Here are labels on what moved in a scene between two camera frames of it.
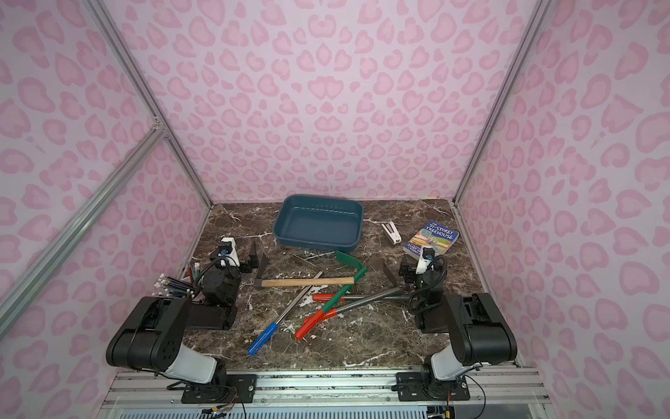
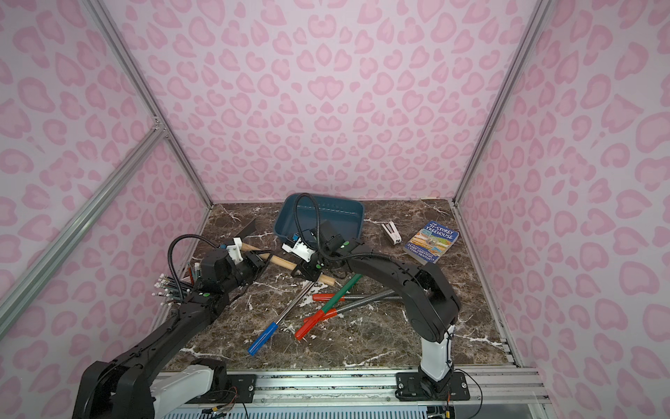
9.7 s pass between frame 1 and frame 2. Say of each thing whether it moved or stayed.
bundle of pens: stayed
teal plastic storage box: stayed
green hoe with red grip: stayed
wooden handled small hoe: moved
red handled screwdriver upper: stayed
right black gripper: moved
